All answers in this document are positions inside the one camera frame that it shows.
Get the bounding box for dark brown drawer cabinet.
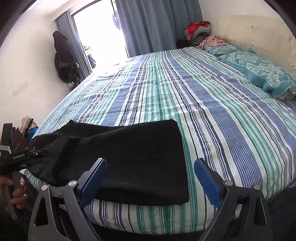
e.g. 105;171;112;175
11;128;29;153

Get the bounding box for teal patterned pillow front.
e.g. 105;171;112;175
219;50;295;100

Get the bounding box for cream padded headboard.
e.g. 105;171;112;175
217;15;295;75

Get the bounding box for striped curtain left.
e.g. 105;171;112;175
55;11;92;80

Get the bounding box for teal patterned pillow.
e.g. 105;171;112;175
219;50;295;100
204;44;241;57

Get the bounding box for person left hand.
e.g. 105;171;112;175
1;176;28;213

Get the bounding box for clothes pile beside cabinet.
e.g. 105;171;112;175
19;115;39;141

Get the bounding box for dark bags on hook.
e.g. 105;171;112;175
53;31;81;86

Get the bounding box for black pants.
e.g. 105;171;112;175
29;120;189;206

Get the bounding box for pink garment on bed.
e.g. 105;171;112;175
197;35;228;49

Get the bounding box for striped blue green bedspread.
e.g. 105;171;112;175
21;46;296;235

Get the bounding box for red clothes pile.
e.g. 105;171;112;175
184;21;211;41

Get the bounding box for blue curtain right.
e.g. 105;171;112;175
115;0;202;57

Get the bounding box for teal patterned pillow back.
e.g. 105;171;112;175
204;44;241;57

